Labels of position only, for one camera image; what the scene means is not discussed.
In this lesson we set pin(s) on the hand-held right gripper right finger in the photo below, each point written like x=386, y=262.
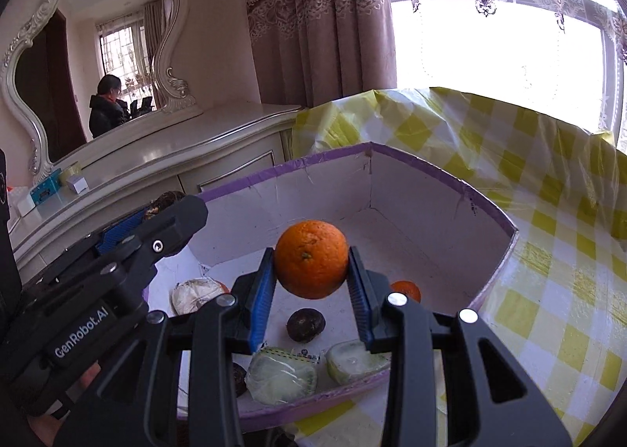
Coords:
x=360, y=300

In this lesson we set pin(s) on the pink patterned curtain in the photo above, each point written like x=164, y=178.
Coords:
x=313, y=11

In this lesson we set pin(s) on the teal small box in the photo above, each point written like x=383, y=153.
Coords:
x=46, y=189

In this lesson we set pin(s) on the large orange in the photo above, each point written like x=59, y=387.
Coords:
x=311, y=258

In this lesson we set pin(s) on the dark passion fruit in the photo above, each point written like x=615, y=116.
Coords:
x=166, y=202
x=303, y=324
x=239, y=378

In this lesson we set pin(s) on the plastic-wrapped green cabbage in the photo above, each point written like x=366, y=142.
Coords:
x=281, y=373

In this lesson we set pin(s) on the person's left hand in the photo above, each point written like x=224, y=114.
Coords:
x=44, y=430

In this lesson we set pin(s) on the ornate silver framed mirror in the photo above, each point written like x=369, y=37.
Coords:
x=63, y=60

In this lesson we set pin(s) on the wrapped cabbage piece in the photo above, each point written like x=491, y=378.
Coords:
x=355, y=361

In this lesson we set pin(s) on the white cardboard box purple tape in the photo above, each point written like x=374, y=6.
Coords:
x=416, y=192

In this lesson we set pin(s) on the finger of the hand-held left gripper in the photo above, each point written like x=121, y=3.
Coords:
x=171, y=226
x=122, y=231

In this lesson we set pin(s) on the cream carved dresser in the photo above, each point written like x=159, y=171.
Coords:
x=196, y=138

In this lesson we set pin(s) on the white flat box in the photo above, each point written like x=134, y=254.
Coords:
x=22, y=204

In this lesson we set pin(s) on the yellow checked tablecloth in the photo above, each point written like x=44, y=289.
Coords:
x=563, y=231

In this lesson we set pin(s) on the small orange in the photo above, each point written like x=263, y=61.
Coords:
x=223, y=286
x=405, y=290

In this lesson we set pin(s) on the pale wrapped cabbage half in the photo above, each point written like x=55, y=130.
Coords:
x=196, y=295

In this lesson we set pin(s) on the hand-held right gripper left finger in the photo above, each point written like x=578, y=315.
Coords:
x=259, y=300

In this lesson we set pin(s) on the small white box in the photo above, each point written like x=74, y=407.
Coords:
x=77, y=184

